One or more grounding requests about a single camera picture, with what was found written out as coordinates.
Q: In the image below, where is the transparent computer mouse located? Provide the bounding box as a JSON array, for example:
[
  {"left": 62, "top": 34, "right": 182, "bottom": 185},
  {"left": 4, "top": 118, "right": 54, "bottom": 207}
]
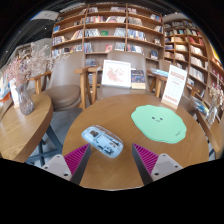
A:
[{"left": 81, "top": 124, "right": 125, "bottom": 159}]

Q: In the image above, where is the large wooden bookshelf unit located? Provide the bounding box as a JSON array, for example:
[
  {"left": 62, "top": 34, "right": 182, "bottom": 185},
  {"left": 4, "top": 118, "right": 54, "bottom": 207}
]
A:
[{"left": 50, "top": 2, "right": 165, "bottom": 63}]

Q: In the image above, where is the glass vase with white flowers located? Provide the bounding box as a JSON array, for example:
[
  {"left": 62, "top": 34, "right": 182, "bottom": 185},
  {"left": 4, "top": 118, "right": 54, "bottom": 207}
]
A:
[{"left": 204, "top": 74, "right": 224, "bottom": 126}]

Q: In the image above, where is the light blue book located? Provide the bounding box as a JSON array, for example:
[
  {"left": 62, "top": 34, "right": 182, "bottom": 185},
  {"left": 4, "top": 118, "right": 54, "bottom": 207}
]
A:
[{"left": 149, "top": 68, "right": 169, "bottom": 78}]

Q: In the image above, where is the distant wooden bookshelf unit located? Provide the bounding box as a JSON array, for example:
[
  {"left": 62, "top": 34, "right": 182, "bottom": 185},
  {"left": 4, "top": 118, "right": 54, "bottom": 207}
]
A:
[{"left": 14, "top": 43, "right": 34, "bottom": 58}]

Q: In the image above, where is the curved wooden bookshelf unit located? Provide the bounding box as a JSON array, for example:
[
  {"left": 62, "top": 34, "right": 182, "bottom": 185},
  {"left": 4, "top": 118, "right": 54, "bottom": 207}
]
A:
[{"left": 162, "top": 18, "right": 224, "bottom": 108}]

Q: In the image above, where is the white ceiling panel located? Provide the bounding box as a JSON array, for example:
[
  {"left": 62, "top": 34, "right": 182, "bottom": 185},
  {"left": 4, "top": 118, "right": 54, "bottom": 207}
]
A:
[{"left": 31, "top": 9, "right": 60, "bottom": 22}]

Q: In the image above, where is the white framed flower picture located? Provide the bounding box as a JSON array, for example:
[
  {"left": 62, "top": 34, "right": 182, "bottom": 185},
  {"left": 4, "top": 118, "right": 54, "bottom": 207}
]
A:
[{"left": 100, "top": 59, "right": 132, "bottom": 89}]

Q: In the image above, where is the round wooden side table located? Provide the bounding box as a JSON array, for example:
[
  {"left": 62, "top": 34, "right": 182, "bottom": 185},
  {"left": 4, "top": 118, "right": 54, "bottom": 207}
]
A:
[
  {"left": 0, "top": 92, "right": 55, "bottom": 164},
  {"left": 196, "top": 109, "right": 224, "bottom": 159}
]

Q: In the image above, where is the white standing table sign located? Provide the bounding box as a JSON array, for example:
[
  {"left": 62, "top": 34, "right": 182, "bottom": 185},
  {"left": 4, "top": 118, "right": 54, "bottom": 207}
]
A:
[{"left": 160, "top": 64, "right": 188, "bottom": 110}]

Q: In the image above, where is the small white table sign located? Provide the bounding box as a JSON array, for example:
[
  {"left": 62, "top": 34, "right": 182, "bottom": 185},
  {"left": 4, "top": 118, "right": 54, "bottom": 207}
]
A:
[{"left": 9, "top": 81, "right": 21, "bottom": 109}]

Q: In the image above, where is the green smiley mouse pad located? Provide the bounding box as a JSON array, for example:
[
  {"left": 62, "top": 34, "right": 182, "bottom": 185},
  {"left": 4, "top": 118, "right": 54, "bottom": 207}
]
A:
[{"left": 130, "top": 104, "right": 188, "bottom": 145}]

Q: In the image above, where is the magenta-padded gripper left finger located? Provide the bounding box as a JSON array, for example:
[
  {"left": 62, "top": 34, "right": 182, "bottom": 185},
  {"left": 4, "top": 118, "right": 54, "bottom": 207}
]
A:
[{"left": 40, "top": 143, "right": 92, "bottom": 186}]

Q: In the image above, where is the dark blue book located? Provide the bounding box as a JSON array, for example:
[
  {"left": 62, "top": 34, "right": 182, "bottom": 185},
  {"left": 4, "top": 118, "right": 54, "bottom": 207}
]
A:
[{"left": 130, "top": 69, "right": 147, "bottom": 90}]

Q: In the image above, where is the glass vase with pink flowers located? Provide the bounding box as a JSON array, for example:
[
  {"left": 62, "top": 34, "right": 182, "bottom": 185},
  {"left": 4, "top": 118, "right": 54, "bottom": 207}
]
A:
[{"left": 5, "top": 42, "right": 68, "bottom": 117}]

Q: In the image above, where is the brown padded wooden armchair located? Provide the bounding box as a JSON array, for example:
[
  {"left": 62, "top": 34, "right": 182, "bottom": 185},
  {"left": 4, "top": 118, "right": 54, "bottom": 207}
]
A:
[
  {"left": 29, "top": 51, "right": 101, "bottom": 113},
  {"left": 87, "top": 49, "right": 161, "bottom": 101},
  {"left": 148, "top": 59, "right": 201, "bottom": 116}
]

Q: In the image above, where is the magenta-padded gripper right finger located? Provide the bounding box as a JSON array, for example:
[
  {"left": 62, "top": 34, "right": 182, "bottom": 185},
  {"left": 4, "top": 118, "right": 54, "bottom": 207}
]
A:
[{"left": 131, "top": 143, "right": 184, "bottom": 186}]

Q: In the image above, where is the stack of colourful books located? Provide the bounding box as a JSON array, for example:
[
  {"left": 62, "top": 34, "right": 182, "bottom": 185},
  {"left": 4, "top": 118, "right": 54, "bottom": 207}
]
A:
[{"left": 191, "top": 96, "right": 210, "bottom": 116}]

